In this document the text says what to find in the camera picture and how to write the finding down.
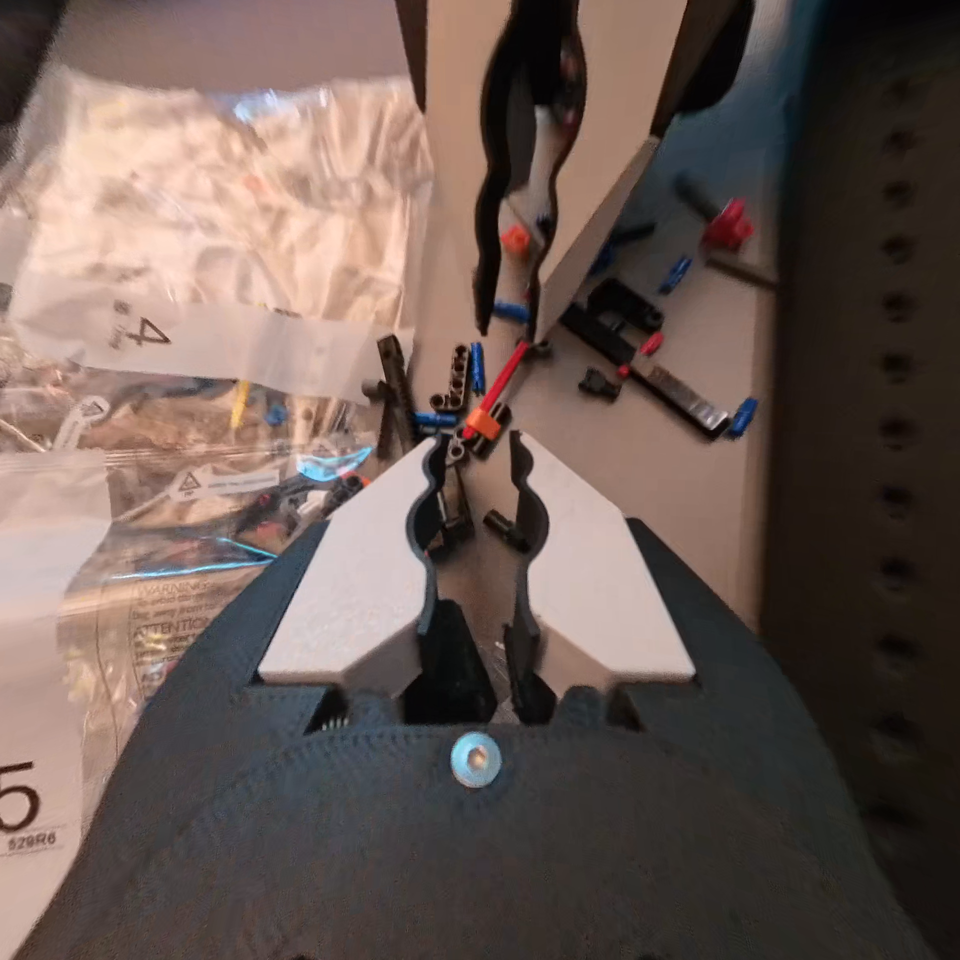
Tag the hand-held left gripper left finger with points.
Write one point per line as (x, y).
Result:
(345, 600)

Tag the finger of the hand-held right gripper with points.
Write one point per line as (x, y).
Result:
(454, 112)
(622, 90)

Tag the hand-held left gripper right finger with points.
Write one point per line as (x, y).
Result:
(607, 600)

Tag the red lego axle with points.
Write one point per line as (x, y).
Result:
(499, 386)

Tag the orange lego connector block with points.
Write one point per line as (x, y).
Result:
(515, 238)

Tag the red lego knob on axle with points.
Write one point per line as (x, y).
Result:
(726, 225)

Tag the scattered loose lego pieces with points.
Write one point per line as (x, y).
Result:
(622, 307)

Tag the pile of lego part bags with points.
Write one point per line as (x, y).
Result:
(225, 187)

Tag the black perforated office chair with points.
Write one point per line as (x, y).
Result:
(862, 450)

